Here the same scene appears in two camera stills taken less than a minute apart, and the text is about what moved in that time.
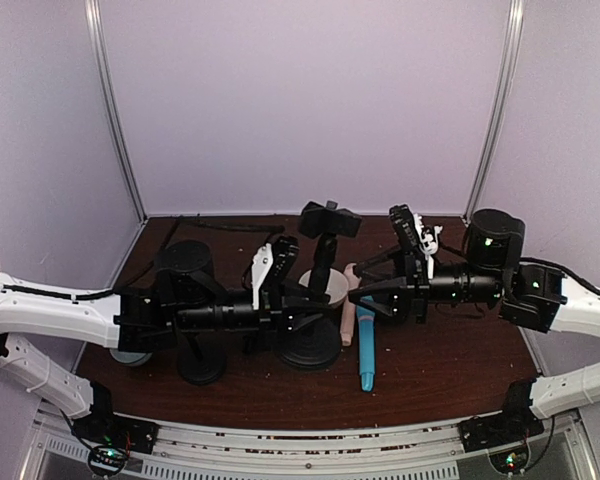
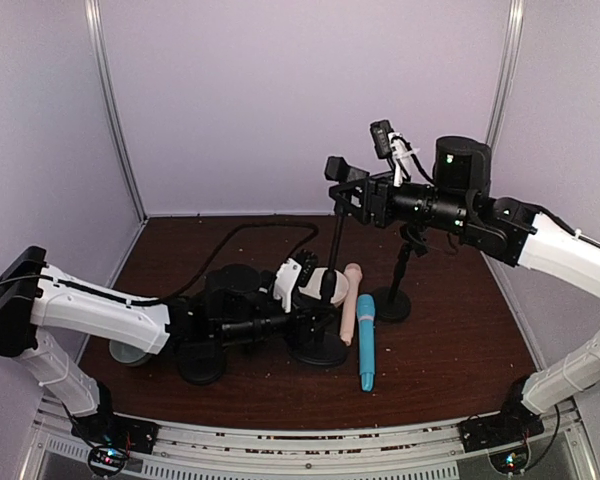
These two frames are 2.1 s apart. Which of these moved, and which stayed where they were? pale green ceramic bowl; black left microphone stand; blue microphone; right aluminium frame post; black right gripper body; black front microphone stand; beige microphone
Moved: black front microphone stand; black right gripper body
Stayed: right aluminium frame post; blue microphone; pale green ceramic bowl; beige microphone; black left microphone stand
